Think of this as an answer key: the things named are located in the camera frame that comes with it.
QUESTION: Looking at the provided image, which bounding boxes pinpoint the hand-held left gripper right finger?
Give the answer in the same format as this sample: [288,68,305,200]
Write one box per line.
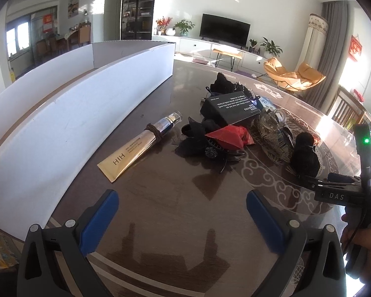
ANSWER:
[246,189,348,297]

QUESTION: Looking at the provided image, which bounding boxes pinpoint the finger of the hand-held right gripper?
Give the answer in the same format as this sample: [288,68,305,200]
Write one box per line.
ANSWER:
[327,173,364,185]
[298,174,328,189]

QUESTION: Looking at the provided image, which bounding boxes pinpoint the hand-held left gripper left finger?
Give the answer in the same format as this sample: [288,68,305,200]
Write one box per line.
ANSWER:
[17,189,120,297]

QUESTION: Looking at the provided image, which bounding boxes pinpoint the black fluffy pom-pom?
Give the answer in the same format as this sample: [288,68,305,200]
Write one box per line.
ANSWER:
[289,132,321,179]

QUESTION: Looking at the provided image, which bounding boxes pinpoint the clear glass cup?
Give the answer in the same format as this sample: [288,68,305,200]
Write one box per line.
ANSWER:
[259,109,287,131]

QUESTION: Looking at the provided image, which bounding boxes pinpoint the red cloth pouch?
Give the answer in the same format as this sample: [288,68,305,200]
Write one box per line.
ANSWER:
[205,124,256,151]

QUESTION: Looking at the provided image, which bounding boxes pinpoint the black bow hair claw clip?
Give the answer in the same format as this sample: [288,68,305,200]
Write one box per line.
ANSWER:
[173,117,246,175]

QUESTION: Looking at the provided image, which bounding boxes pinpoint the large white cardboard box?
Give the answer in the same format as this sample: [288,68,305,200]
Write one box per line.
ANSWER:
[0,40,177,242]

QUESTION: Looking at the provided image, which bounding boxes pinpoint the dark patterned wooden desktop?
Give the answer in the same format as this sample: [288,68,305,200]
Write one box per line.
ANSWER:
[17,57,371,297]

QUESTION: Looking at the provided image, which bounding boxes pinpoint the gold cosmetic tube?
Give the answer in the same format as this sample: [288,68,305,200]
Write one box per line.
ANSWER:
[97,111,184,183]

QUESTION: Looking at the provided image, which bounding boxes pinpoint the brown wooden chair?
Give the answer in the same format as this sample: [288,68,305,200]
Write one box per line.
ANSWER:
[331,85,367,129]

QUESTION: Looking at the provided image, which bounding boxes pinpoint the blue and white medicine box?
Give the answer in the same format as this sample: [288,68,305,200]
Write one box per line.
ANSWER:
[256,96,278,112]

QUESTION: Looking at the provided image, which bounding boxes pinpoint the yellow green patterned cloth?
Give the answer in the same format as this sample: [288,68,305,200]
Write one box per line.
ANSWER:
[0,224,21,274]

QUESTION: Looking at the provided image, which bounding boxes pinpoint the orange lounge chair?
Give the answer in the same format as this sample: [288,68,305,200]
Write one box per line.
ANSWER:
[292,62,327,92]
[263,57,299,92]

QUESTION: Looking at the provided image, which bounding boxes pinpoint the black box with white print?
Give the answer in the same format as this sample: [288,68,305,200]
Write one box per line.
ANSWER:
[200,91,263,126]

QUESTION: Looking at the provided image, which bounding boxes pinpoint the grey curtain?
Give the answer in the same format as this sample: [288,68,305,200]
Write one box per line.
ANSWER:
[317,0,350,116]

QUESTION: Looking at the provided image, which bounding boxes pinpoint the black lace fabric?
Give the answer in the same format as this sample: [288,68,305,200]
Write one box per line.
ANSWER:
[205,72,254,98]

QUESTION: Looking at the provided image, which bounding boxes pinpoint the large leafy potted plant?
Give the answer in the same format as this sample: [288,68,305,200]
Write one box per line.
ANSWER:
[260,37,284,59]

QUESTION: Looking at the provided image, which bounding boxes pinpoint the covered standing air conditioner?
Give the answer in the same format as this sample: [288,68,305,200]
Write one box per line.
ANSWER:
[303,13,329,72]

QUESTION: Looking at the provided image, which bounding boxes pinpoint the wooden side table black legs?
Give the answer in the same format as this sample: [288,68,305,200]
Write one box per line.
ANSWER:
[212,48,243,69]

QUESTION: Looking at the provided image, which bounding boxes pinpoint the black flat television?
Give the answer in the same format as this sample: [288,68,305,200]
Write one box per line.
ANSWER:
[200,14,252,48]

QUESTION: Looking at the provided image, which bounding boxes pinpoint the white television cabinet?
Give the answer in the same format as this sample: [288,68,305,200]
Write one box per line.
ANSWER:
[151,35,273,69]

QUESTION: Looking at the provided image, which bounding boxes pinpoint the green potted plant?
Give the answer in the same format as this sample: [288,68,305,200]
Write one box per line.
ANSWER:
[173,19,195,37]

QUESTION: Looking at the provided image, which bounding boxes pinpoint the red flowers in vase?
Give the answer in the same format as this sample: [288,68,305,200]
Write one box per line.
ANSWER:
[155,16,174,36]

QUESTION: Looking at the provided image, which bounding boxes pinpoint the dark glass display cabinet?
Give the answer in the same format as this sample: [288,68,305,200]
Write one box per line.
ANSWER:
[120,0,159,41]

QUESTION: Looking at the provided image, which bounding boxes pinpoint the brown hair tie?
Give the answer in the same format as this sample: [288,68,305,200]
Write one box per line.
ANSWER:
[145,123,163,145]

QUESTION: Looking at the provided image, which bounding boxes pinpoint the red wall hanging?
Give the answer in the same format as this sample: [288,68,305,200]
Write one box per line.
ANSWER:
[350,35,363,62]

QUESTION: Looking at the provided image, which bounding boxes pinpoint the framed wall painting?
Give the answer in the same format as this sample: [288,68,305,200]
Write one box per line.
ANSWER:
[68,0,81,19]

